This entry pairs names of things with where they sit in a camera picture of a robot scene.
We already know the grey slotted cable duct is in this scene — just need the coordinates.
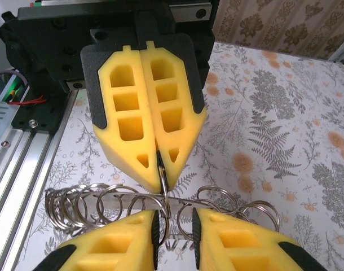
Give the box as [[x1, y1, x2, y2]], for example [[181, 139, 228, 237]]
[[0, 81, 29, 148]]

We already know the silver keyring chain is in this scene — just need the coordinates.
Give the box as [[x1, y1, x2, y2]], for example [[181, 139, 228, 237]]
[[44, 151, 281, 256]]

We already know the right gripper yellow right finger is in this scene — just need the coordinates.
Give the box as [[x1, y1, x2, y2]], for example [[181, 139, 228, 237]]
[[191, 207, 331, 271]]

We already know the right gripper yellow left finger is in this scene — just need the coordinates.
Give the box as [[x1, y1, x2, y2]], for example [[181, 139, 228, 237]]
[[33, 209, 161, 271]]

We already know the small control board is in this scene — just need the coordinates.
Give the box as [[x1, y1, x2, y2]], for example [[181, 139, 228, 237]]
[[0, 75, 48, 106]]

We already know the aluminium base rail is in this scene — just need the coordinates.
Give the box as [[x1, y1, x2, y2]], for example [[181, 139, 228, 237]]
[[0, 93, 77, 204]]

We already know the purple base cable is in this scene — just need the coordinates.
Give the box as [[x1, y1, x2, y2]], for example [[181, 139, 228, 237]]
[[0, 68, 29, 86]]

